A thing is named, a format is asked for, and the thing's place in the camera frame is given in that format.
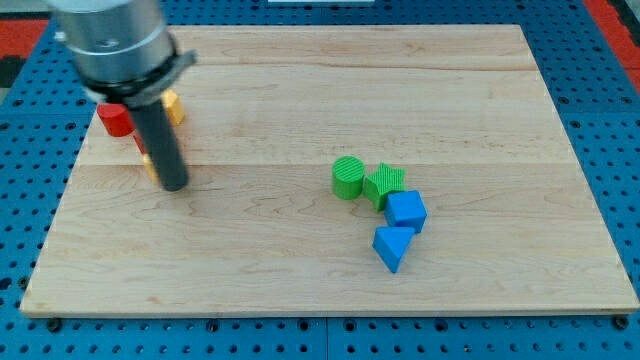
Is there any yellow hexagon block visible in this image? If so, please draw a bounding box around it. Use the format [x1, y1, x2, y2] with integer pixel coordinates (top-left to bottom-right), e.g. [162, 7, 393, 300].
[161, 89, 186, 126]

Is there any blue triangle block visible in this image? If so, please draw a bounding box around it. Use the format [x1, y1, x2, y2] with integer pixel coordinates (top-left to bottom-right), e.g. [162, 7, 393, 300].
[372, 226, 415, 274]

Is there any green cylinder block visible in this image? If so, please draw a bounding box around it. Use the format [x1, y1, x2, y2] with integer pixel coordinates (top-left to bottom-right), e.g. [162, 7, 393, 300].
[332, 156, 365, 200]

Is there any green star block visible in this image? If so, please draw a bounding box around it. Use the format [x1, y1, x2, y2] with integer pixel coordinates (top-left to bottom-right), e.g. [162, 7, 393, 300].
[363, 163, 406, 211]

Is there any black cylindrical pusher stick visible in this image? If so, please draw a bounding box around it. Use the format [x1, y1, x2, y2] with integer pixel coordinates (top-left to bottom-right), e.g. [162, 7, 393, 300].
[129, 100, 189, 192]

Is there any blue cube block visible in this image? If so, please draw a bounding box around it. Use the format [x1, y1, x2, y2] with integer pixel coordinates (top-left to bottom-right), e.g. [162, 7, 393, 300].
[384, 190, 428, 233]

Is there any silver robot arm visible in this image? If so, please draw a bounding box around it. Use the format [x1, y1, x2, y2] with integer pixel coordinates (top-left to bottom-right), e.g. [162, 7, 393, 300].
[46, 0, 197, 192]

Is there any wooden board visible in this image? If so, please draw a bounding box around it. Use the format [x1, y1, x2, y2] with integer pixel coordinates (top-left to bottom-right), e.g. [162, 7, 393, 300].
[21, 25, 639, 318]

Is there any red cylinder block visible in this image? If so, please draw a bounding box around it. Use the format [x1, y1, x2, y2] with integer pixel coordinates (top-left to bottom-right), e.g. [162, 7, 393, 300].
[96, 103, 135, 137]

